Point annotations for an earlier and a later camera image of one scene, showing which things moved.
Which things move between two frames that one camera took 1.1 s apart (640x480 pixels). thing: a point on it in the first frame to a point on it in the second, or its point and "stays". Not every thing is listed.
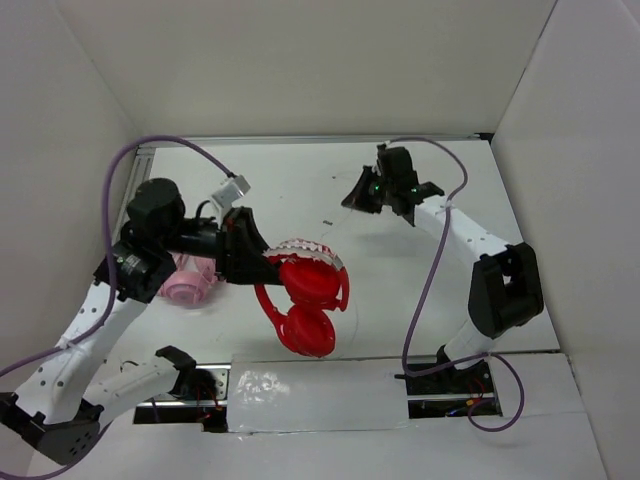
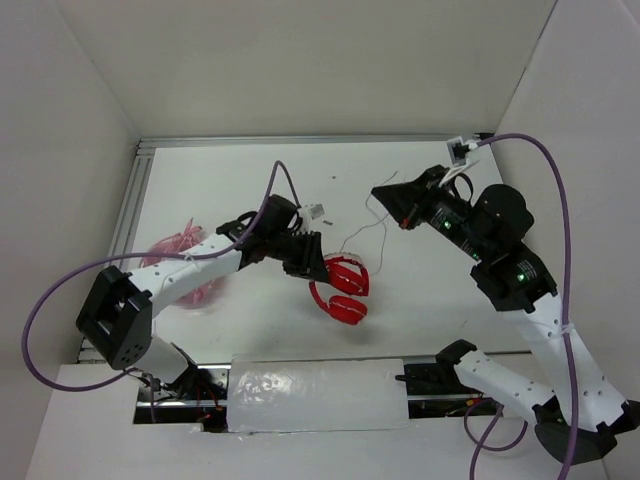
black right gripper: (357, 199) to (401, 200)
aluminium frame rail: (143, 152) stays
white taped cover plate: (273, 393) stays
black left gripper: (242, 254) to (310, 263)
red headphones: (316, 283) to (348, 272)
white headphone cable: (356, 304) to (379, 219)
